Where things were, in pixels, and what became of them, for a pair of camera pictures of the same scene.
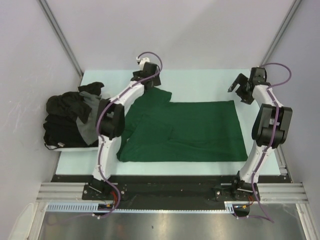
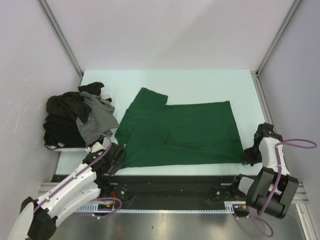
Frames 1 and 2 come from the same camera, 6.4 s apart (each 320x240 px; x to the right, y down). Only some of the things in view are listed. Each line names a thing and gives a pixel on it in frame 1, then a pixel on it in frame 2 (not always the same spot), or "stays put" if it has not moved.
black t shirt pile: [60, 128] stays put
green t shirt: [157, 130] stays put
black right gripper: [242, 80] -> [248, 159]
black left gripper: [155, 81] -> [111, 171]
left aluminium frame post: [58, 29] stays put
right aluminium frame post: [294, 6] stays put
